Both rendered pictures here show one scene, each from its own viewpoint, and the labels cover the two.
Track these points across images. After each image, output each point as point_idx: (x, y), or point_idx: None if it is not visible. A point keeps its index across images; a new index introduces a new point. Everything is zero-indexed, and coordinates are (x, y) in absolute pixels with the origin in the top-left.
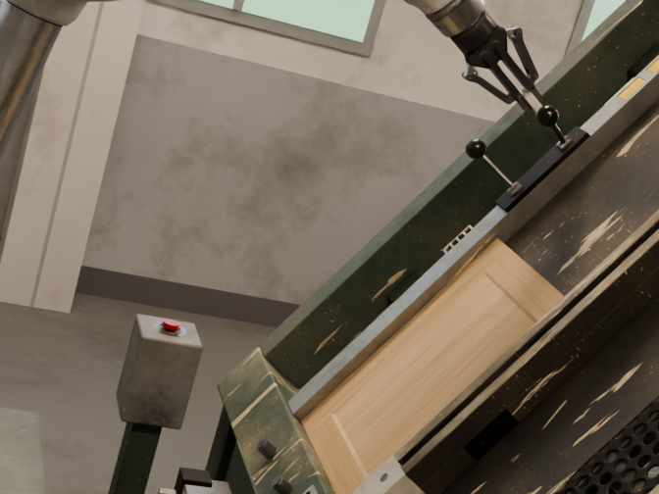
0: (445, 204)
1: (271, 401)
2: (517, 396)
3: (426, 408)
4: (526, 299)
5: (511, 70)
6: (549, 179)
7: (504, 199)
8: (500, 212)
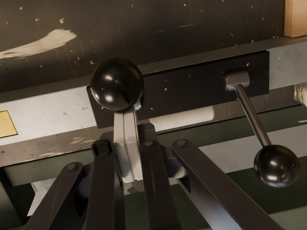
0: (296, 192)
1: None
2: None
3: None
4: None
5: (118, 218)
6: (180, 64)
7: (257, 79)
8: (271, 67)
